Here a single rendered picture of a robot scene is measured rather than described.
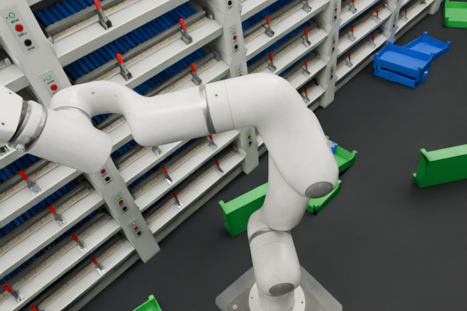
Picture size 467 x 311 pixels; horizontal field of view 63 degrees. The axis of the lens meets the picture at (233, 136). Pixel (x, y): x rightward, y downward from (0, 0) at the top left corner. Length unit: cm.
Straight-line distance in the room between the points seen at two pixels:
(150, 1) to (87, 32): 23
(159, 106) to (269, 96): 19
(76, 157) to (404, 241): 153
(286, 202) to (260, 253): 22
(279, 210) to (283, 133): 25
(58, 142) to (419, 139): 198
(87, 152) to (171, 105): 18
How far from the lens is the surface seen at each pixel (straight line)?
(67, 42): 122
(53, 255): 169
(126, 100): 69
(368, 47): 273
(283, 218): 89
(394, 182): 210
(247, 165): 205
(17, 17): 113
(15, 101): 71
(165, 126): 65
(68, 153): 71
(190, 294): 180
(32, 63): 117
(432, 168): 202
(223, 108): 63
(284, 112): 66
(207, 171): 193
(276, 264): 100
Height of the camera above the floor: 162
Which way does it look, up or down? 44 degrees down
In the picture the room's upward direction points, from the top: 11 degrees counter-clockwise
